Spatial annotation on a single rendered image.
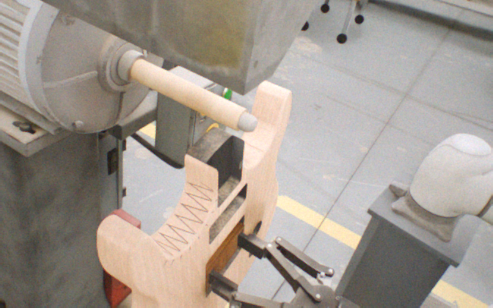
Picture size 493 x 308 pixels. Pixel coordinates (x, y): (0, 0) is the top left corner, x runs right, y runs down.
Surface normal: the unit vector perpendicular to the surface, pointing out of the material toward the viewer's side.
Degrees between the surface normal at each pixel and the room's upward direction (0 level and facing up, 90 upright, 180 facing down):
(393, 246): 90
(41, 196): 90
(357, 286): 90
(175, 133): 90
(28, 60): 76
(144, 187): 0
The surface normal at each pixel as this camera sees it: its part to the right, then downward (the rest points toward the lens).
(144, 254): 0.85, 0.40
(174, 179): 0.17, -0.78
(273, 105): -0.48, 0.29
